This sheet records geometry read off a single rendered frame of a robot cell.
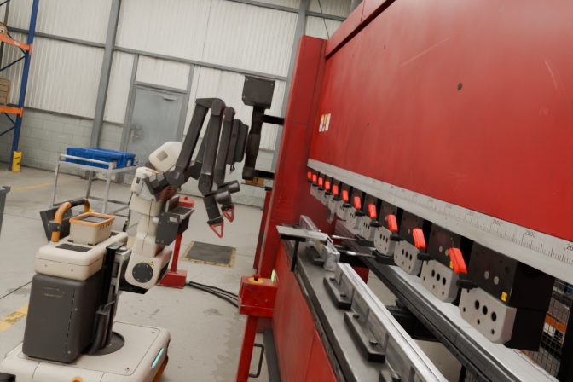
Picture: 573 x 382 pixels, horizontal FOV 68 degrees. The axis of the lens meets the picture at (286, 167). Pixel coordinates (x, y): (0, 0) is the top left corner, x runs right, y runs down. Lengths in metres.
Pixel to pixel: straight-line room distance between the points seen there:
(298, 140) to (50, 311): 1.94
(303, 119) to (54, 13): 8.25
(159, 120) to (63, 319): 7.62
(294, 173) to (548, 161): 2.54
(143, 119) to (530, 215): 9.20
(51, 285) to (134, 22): 8.31
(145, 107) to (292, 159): 6.80
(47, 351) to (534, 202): 2.12
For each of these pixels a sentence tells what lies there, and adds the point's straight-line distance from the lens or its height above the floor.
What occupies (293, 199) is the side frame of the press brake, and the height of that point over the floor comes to 1.07.
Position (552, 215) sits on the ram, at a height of 1.44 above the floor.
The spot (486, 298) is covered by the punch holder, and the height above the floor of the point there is 1.25.
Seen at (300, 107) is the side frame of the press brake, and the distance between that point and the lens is 3.25.
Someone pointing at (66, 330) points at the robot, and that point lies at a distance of 2.34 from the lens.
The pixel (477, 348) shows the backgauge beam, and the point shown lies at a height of 0.97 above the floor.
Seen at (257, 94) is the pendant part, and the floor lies 1.82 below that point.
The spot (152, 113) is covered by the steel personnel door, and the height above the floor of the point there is 1.61.
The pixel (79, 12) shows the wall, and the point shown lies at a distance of 10.61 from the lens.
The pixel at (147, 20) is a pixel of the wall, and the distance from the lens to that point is 10.07.
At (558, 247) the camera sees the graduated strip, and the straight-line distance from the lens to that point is 0.83.
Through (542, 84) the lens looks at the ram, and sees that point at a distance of 0.94.
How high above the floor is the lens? 1.47
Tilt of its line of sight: 3 degrees down
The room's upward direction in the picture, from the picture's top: 10 degrees clockwise
